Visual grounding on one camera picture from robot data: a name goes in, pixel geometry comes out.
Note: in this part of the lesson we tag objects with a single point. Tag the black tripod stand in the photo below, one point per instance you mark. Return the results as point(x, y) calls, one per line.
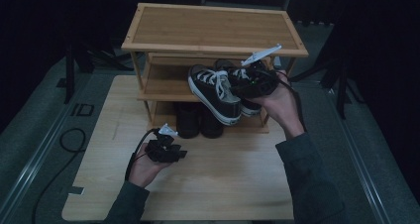
point(341, 85)

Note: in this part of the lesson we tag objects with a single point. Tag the black stand post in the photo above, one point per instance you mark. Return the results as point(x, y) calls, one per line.
point(69, 75)

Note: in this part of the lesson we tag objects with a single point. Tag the person's right hand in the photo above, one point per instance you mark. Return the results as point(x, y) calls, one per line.
point(282, 108)

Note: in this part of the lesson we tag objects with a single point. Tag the black tripod legs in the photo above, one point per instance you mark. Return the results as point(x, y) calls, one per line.
point(102, 57)

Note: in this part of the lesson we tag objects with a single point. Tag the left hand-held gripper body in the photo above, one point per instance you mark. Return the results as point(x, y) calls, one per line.
point(161, 151)

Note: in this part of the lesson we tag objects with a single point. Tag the person's left hand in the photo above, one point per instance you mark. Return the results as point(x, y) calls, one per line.
point(143, 171)

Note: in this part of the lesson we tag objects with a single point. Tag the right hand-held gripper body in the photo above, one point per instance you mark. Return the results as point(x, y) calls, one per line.
point(254, 83)

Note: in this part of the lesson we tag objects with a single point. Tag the metal floor rail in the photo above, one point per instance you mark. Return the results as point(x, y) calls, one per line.
point(358, 158)
point(40, 151)

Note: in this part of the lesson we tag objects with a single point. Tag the small white object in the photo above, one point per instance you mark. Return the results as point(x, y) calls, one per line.
point(278, 63)

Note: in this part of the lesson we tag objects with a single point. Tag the black and white canvas sneaker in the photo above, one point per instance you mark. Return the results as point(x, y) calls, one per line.
point(211, 91)
point(251, 106)

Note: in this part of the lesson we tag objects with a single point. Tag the wooden three-tier shoe rack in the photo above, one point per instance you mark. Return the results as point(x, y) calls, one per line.
point(198, 29)

